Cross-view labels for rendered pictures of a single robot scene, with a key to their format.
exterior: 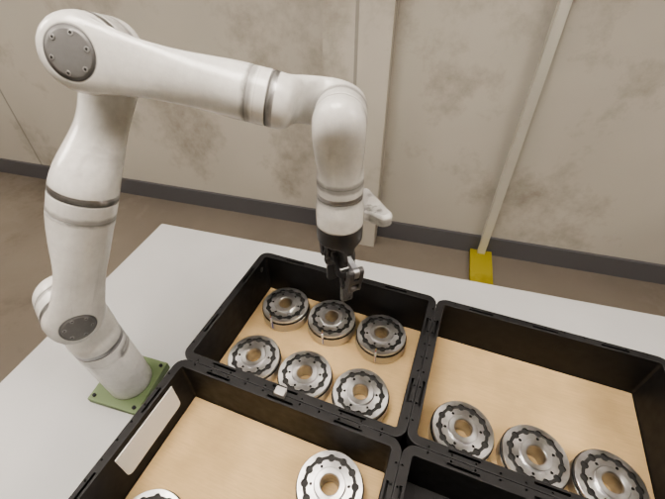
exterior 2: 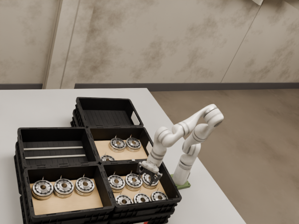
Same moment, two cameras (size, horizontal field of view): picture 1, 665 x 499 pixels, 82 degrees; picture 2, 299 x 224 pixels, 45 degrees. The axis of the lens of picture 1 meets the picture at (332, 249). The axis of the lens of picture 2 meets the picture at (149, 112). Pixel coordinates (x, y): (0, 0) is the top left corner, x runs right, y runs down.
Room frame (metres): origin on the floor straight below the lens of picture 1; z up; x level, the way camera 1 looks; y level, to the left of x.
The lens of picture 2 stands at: (1.15, -1.21, 2.33)
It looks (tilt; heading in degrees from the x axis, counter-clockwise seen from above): 34 degrees down; 124
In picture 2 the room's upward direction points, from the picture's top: 22 degrees clockwise
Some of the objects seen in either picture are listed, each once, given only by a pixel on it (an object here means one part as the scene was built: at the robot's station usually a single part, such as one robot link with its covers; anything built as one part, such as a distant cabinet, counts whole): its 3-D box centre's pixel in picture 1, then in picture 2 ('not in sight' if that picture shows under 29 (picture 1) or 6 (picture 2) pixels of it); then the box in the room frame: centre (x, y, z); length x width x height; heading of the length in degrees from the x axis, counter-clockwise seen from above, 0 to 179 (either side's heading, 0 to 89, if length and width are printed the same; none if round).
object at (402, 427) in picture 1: (318, 328); (140, 182); (0.45, 0.03, 0.92); 0.40 x 0.30 x 0.02; 69
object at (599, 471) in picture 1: (612, 483); (42, 187); (0.20, -0.42, 0.86); 0.05 x 0.05 x 0.01
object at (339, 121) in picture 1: (339, 149); (161, 142); (0.48, -0.01, 1.27); 0.09 x 0.07 x 0.15; 175
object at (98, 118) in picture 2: not in sight; (107, 118); (-0.11, 0.24, 0.87); 0.40 x 0.30 x 0.11; 69
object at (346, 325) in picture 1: (332, 318); (142, 200); (0.52, 0.00, 0.86); 0.10 x 0.10 x 0.01
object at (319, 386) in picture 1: (305, 373); (133, 180); (0.39, 0.05, 0.86); 0.10 x 0.10 x 0.01
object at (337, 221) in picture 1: (350, 202); (154, 159); (0.50, -0.03, 1.17); 0.11 x 0.09 x 0.06; 114
